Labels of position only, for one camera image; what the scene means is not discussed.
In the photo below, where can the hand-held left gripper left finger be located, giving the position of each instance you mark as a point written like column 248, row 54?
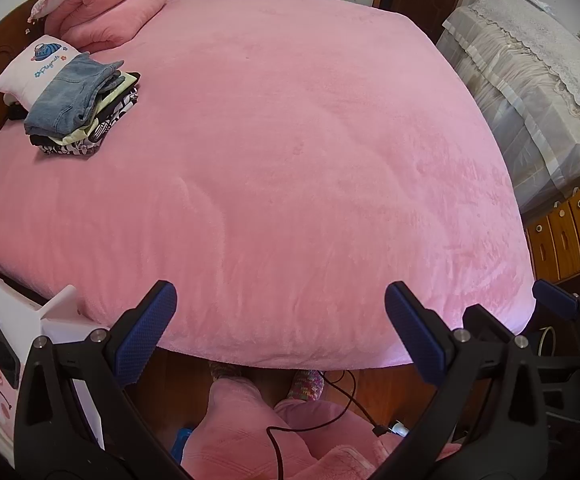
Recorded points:
column 147, row 330

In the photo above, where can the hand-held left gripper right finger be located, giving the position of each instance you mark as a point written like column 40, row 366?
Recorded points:
column 414, row 335

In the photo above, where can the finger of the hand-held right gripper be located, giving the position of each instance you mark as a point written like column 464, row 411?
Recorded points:
column 484, row 322
column 554, row 300

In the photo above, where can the blue denim jeans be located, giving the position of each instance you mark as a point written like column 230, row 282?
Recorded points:
column 65, row 97

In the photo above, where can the wooden drawer cabinet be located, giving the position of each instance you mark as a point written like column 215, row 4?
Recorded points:
column 564, row 240

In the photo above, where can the white plug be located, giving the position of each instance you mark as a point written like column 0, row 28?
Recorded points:
column 399, row 428

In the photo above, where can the multicolour knit slipper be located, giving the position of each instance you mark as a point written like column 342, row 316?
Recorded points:
column 307, row 385

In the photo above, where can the blue object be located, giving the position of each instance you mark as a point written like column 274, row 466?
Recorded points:
column 181, row 447

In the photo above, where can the person's left leg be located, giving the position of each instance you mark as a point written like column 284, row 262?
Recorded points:
column 240, row 425

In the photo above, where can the lace-covered furniture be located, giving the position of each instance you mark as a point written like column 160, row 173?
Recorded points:
column 519, row 100

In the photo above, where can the yellow-green black printed garment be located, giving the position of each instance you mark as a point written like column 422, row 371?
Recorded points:
column 76, row 136

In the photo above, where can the pink fleece bed blanket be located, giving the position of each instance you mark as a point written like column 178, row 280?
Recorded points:
column 295, row 160

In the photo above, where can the small black item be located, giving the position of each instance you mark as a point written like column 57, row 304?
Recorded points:
column 16, row 110

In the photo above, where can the white pillow with blue print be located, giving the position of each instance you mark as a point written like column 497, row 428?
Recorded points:
column 30, row 67

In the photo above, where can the pink pillows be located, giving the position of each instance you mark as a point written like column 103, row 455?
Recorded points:
column 115, row 15

